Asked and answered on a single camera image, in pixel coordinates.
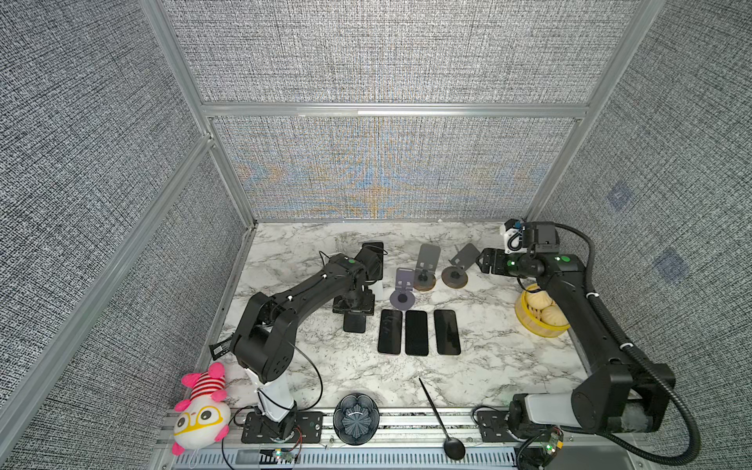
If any black phone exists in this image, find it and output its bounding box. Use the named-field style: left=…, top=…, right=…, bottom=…
left=434, top=309, right=461, bottom=356

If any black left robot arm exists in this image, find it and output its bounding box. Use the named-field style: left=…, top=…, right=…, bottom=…
left=209, top=242, right=387, bottom=442

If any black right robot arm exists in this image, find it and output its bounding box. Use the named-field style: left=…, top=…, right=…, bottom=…
left=478, top=249, right=676, bottom=438

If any white phone stand centre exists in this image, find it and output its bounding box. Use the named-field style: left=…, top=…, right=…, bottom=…
left=369, top=280, right=385, bottom=303

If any purple round phone stand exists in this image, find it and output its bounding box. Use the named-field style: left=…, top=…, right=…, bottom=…
left=390, top=268, right=415, bottom=311

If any teal phone on white stand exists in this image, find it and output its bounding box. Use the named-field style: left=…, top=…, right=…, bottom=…
left=362, top=241, right=387, bottom=259

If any steamed bun upper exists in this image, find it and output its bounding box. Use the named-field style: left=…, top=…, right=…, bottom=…
left=526, top=291, right=554, bottom=311

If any steamed bun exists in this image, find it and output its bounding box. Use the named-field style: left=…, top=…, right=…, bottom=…
left=526, top=291, right=554, bottom=311
left=540, top=305, right=569, bottom=327

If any yellow bamboo steamer basket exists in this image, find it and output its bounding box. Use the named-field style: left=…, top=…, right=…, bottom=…
left=515, top=284, right=570, bottom=338

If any steamed bun lower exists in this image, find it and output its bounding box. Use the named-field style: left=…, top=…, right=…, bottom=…
left=540, top=305, right=569, bottom=327

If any dark patterned round bowl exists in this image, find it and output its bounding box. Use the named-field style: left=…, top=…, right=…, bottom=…
left=332, top=393, right=380, bottom=446

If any white pink plush toy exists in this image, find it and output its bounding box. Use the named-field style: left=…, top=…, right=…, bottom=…
left=172, top=362, right=231, bottom=456

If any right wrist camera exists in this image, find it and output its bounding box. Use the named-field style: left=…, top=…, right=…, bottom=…
left=499, top=219, right=560, bottom=254

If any black corrugated cable conduit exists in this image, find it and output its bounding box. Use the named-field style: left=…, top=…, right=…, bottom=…
left=551, top=221, right=702, bottom=467

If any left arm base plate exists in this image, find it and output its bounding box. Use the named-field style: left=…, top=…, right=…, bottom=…
left=241, top=411, right=324, bottom=446

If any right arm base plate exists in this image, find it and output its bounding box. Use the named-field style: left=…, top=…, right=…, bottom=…
left=471, top=405, right=564, bottom=456

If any black long-handled spoon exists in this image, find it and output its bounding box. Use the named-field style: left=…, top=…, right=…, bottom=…
left=418, top=378, right=466, bottom=461

